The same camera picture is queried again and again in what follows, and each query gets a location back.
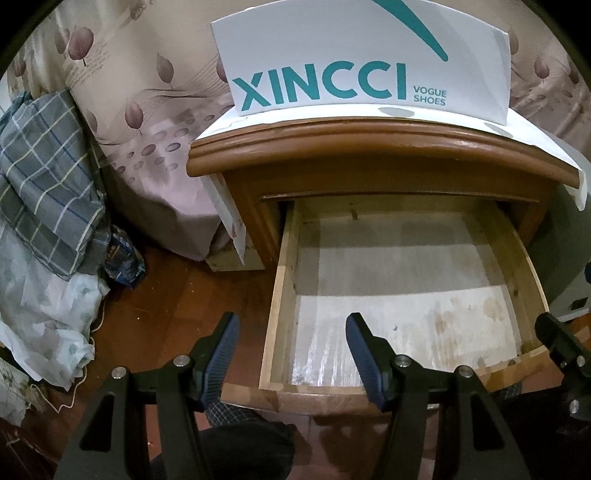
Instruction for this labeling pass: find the light wooden bed base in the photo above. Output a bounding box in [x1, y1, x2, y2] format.
[205, 249, 266, 273]

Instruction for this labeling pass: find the grey plaid blanket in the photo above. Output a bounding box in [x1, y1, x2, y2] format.
[0, 88, 109, 280]

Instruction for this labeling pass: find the floral patterned cloth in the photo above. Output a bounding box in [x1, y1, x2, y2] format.
[0, 357, 35, 428]

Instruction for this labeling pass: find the leaf print mattress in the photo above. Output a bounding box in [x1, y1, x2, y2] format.
[9, 0, 591, 261]

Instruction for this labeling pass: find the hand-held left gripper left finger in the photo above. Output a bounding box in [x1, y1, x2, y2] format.
[53, 311, 241, 480]

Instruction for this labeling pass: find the wooden nightstand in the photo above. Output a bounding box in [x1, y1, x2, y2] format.
[187, 117, 583, 416]

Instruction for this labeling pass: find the dark blue patterned cloth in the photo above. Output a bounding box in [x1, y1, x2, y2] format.
[102, 224, 146, 284]

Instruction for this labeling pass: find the white shoe box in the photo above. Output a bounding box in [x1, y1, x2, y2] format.
[211, 0, 512, 125]

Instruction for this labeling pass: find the white patterned cloth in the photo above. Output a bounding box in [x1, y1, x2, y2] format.
[196, 99, 589, 264]

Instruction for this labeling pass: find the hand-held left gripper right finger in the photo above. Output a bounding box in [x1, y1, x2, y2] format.
[345, 312, 539, 480]

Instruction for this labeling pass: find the white sheer cloth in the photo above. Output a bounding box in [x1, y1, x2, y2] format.
[0, 222, 112, 388]

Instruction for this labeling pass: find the wooden drawer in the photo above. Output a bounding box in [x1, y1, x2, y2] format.
[221, 194, 561, 416]

